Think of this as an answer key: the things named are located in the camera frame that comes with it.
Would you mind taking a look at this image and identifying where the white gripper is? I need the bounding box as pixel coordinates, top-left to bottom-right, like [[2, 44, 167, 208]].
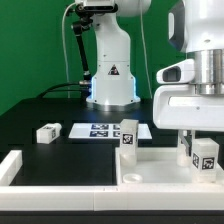
[[153, 59, 224, 156]]

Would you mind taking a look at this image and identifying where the white square table top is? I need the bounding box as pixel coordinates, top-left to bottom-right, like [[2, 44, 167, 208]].
[[115, 147, 224, 186]]

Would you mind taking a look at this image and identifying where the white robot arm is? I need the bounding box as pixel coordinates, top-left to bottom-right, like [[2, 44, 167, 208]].
[[75, 0, 224, 132]]

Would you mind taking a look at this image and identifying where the white U-shaped obstacle fence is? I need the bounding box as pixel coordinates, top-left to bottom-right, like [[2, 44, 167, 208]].
[[0, 150, 224, 211]]

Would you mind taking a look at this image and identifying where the white sheet with tag markers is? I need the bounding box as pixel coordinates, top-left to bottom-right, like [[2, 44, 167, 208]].
[[68, 123, 153, 141]]

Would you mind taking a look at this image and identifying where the black cable bundle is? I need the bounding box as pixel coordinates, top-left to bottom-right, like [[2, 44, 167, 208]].
[[36, 81, 92, 99]]

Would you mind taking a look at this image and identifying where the grey camera on mount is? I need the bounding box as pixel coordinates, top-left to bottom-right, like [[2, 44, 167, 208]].
[[83, 0, 115, 10]]

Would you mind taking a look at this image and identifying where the white hanging cable left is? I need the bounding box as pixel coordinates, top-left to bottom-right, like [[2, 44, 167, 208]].
[[61, 2, 76, 99]]

